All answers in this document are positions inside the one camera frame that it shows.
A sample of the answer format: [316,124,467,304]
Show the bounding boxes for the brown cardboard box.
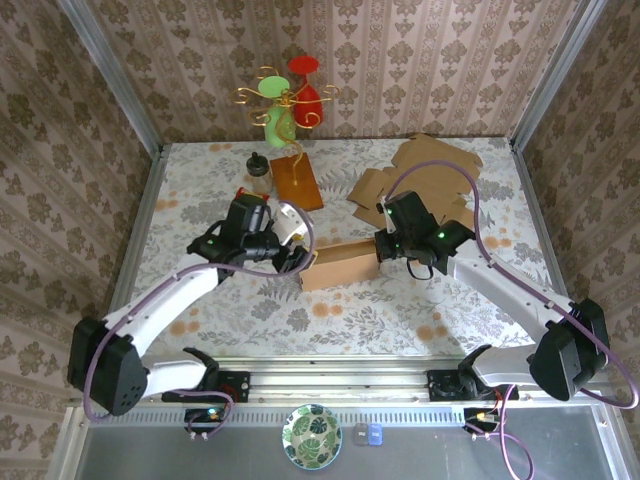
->
[346,132,485,229]
[298,239,382,293]

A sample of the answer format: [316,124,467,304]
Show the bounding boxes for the glass jar with black lid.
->
[244,151,274,195]

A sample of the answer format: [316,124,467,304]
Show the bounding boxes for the floral printed table cover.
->
[115,138,574,357]

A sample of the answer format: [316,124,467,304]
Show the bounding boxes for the green plastic goblet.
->
[257,75,297,149]

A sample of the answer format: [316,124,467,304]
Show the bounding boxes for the red plastic goblet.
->
[288,55,324,126]

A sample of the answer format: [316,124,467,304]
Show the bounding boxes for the leaf pattern bowl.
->
[281,404,344,470]

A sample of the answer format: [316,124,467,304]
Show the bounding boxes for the grey metal shelf plate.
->
[64,405,629,480]

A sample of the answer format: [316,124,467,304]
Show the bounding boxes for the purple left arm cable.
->
[82,199,317,424]

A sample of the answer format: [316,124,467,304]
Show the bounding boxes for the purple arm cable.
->
[82,199,317,424]
[382,159,640,479]

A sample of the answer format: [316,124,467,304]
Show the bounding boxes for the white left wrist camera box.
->
[277,201,307,246]

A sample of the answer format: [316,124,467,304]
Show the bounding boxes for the wooden base gold wire rack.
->
[235,64,342,219]

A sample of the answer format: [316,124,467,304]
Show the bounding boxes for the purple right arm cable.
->
[382,159,640,479]

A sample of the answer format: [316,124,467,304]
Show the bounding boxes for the aluminium table side rail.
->
[509,139,589,364]
[93,143,167,369]

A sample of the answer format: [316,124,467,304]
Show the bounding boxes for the long aluminium base rail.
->
[69,355,621,407]

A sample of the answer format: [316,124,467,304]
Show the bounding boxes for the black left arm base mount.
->
[160,369,251,404]

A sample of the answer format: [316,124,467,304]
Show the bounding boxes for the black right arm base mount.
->
[427,367,520,402]

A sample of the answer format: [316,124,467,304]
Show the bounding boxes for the slotted metal cable duct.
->
[89,407,469,426]

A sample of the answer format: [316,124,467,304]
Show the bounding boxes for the aluminium frame post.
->
[509,0,609,151]
[57,0,165,157]

